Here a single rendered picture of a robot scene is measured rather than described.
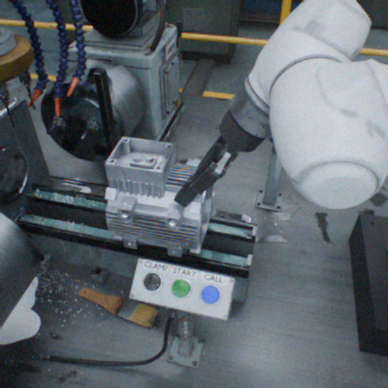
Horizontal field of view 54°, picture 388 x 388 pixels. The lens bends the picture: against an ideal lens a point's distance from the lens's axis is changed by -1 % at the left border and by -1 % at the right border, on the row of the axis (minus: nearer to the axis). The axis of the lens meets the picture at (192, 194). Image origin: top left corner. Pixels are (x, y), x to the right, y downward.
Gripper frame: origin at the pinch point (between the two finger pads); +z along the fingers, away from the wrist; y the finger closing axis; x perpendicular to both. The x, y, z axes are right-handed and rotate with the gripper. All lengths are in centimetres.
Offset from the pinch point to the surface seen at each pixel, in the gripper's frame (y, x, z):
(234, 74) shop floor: -294, 27, 113
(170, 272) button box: 16.3, 2.8, 2.8
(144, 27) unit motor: -63, -31, 9
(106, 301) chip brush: 9.7, -0.2, 35.7
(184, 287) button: 18.4, 5.8, 1.6
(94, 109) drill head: -26.6, -27.5, 17.4
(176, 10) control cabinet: -313, -51, 102
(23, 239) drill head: 16.8, -21.4, 15.7
